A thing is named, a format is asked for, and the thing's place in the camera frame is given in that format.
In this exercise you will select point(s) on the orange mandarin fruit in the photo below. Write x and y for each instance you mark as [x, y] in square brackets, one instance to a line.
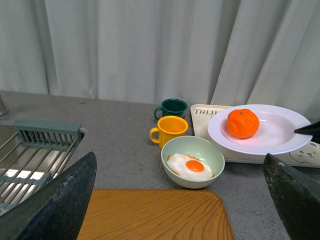
[242, 123]

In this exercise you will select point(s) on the fake fried egg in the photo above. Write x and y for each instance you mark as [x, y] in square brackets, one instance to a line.
[189, 167]

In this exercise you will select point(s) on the white curtain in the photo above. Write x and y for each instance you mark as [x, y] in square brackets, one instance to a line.
[220, 52]

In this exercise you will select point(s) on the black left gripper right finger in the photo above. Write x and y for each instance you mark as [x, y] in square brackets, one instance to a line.
[296, 197]

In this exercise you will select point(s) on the wooden cutting board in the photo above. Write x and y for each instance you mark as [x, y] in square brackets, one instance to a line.
[155, 214]

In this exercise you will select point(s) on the yellow mug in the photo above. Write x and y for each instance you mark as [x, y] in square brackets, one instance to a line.
[168, 127]

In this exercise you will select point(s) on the green metal sink rack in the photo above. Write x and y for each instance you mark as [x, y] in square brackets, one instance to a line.
[32, 153]

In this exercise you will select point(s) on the dark green mug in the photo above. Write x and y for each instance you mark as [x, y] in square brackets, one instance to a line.
[171, 107]

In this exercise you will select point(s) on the beige bear serving tray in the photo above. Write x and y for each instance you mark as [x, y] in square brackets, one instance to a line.
[306, 156]

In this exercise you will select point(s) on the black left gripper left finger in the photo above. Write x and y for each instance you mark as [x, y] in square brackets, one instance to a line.
[57, 210]

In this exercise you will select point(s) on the white round plate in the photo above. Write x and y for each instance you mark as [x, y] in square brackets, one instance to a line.
[275, 135]

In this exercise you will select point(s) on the light green bowl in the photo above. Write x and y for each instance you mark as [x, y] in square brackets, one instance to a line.
[199, 148]

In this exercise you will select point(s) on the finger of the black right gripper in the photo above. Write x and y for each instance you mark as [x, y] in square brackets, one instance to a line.
[311, 130]

